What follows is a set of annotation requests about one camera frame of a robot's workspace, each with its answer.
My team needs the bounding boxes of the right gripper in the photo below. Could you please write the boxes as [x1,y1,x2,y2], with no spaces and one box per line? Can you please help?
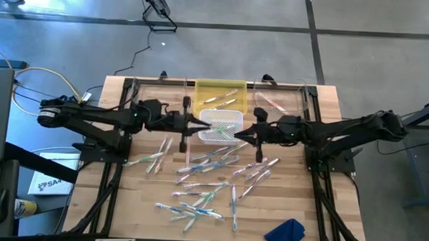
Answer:
[233,107,286,164]

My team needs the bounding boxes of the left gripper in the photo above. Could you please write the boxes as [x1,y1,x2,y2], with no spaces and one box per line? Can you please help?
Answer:
[162,96,213,153]

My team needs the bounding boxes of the white mesh basket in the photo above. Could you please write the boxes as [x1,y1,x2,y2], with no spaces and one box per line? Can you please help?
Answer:
[197,109,245,147]

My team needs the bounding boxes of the purple toothbrush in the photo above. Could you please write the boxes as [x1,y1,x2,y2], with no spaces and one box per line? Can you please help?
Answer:
[210,97,238,112]
[174,165,202,187]
[202,87,240,107]
[237,168,272,201]
[182,179,232,192]
[171,190,210,199]
[232,155,268,177]

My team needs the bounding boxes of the yellow plastic bin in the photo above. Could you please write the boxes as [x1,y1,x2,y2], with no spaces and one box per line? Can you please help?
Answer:
[192,78,249,119]

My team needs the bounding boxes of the blue toothbrush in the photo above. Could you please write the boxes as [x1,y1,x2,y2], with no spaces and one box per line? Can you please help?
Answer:
[230,184,241,233]
[179,202,225,221]
[201,154,240,174]
[191,144,232,162]
[154,202,199,218]
[176,157,215,176]

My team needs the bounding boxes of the clear plastic bin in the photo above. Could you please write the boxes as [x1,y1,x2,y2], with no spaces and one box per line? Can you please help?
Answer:
[252,78,312,116]
[131,74,189,109]

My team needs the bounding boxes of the blue cloth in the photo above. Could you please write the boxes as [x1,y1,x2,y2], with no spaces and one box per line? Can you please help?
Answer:
[263,217,307,241]

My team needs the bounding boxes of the white printed box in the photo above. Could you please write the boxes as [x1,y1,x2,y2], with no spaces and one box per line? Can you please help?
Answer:
[26,150,82,197]

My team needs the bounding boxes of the black side desk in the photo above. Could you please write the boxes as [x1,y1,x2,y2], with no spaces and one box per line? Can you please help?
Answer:
[0,141,82,241]

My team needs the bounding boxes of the grey blue metal table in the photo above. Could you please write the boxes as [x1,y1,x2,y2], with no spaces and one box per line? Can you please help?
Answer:
[399,97,429,210]

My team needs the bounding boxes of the yellow can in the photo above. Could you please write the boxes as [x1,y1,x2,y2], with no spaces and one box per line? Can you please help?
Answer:
[13,198,39,220]

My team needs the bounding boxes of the dark floor bar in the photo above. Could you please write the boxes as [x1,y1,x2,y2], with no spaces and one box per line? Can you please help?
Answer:
[0,58,29,70]

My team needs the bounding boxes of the black power cable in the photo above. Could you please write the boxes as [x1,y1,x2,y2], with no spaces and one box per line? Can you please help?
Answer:
[112,27,153,78]

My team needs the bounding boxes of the yellow cable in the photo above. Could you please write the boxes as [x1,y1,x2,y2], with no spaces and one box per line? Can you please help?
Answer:
[0,43,86,119]

